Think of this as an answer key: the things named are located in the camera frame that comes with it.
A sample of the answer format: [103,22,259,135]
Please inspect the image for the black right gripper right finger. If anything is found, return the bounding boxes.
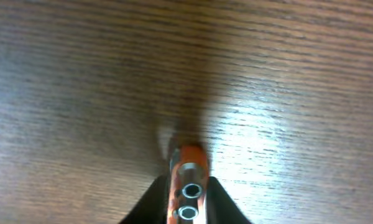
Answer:
[206,177,252,224]

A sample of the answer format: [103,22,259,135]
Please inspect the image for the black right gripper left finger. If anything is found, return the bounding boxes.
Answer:
[119,175,168,224]

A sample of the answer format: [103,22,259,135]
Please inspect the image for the strip of screwdriver bits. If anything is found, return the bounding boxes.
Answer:
[166,144,209,224]

